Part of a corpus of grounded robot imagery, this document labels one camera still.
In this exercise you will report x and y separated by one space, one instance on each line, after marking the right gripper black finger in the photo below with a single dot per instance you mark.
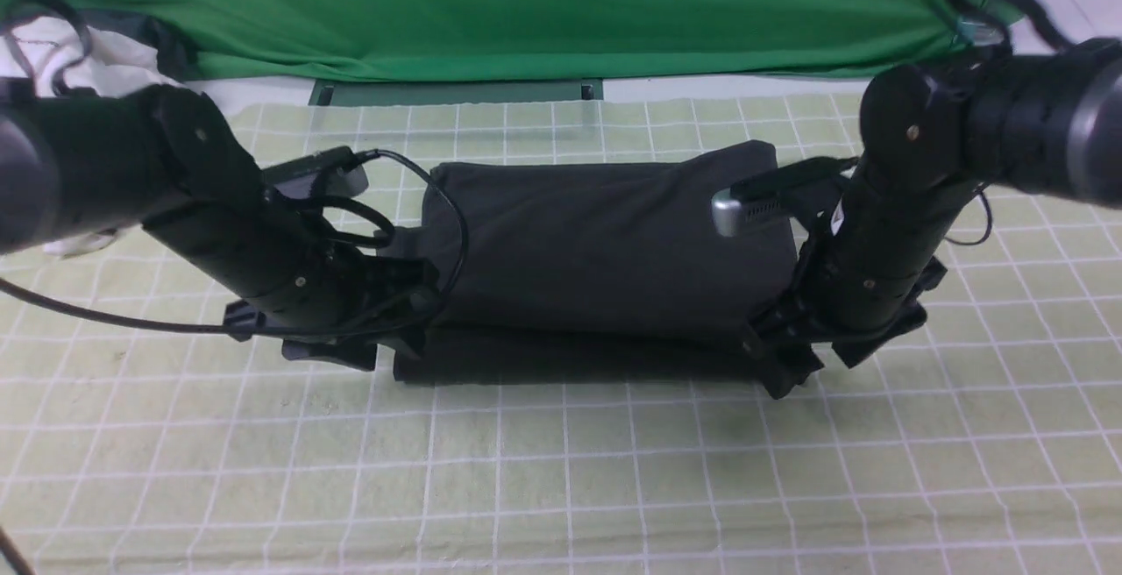
779 352
856 352

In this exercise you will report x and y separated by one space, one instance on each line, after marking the crumpled white shirt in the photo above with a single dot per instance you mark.
96 58

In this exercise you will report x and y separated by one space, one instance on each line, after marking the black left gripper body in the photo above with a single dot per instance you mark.
285 259

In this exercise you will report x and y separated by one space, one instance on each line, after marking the dark cloth behind white shirt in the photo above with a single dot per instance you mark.
176 52

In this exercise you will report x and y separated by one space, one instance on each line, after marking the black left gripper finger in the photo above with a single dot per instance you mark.
403 326
242 321

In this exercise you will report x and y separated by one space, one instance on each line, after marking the dark green metal base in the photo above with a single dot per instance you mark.
383 94

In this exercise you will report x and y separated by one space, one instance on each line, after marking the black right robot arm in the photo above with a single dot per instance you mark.
935 135

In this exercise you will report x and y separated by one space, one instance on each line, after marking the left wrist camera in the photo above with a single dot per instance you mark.
334 171

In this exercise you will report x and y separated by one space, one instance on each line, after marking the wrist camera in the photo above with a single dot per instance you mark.
334 171
801 190

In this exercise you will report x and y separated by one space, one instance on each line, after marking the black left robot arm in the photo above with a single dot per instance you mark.
204 160

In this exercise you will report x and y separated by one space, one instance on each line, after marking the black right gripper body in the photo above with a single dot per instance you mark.
869 258

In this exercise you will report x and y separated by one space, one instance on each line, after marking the teal binder clip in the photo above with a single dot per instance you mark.
975 32

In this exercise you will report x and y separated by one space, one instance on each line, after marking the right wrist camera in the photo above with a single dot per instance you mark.
801 190

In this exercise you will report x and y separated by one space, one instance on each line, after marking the green backdrop cloth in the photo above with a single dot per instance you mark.
503 40

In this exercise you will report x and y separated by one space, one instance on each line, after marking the dark gray long-sleeved shirt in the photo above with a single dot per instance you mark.
601 272

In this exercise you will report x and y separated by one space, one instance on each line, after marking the light green grid mat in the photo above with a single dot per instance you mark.
987 443

